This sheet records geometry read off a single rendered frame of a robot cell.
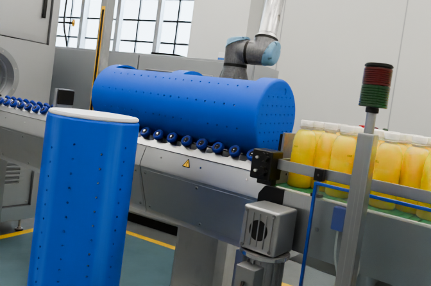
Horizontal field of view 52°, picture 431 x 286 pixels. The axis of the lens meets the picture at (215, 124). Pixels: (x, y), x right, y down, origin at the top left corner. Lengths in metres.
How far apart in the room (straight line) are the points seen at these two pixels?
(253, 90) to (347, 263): 0.68
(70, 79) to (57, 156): 3.03
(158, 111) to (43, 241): 0.64
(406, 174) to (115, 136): 0.82
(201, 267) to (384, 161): 1.17
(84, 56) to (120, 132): 2.96
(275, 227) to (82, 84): 3.28
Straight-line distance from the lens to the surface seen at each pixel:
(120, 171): 1.36
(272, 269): 1.24
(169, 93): 1.70
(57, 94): 2.43
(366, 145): 1.05
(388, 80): 1.05
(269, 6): 2.17
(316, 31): 4.50
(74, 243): 1.38
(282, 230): 1.21
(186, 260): 2.20
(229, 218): 1.58
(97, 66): 2.75
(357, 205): 1.06
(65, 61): 4.43
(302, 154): 1.35
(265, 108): 1.49
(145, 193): 1.84
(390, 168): 1.26
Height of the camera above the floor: 1.13
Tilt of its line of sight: 3 degrees down
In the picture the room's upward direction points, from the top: 8 degrees clockwise
